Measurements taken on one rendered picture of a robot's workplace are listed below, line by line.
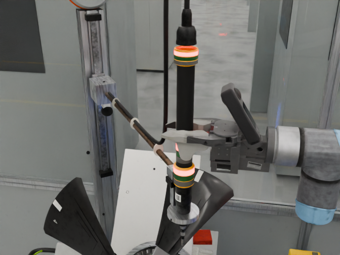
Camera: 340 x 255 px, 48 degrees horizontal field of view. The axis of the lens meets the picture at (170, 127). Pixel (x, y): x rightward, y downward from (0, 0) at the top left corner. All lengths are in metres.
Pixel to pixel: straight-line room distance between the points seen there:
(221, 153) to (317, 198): 0.20
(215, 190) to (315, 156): 0.33
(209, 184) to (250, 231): 0.81
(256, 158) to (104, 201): 0.98
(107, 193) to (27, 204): 0.53
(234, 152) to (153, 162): 0.60
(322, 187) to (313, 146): 0.08
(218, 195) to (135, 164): 0.41
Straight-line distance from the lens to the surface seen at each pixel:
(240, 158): 0.74
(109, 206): 1.64
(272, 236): 1.79
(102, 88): 1.28
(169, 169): 0.82
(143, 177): 1.28
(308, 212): 0.80
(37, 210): 2.01
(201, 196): 0.99
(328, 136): 0.74
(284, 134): 0.72
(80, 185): 1.03
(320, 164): 0.74
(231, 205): 1.69
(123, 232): 1.28
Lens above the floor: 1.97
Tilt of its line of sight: 25 degrees down
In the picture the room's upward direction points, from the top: straight up
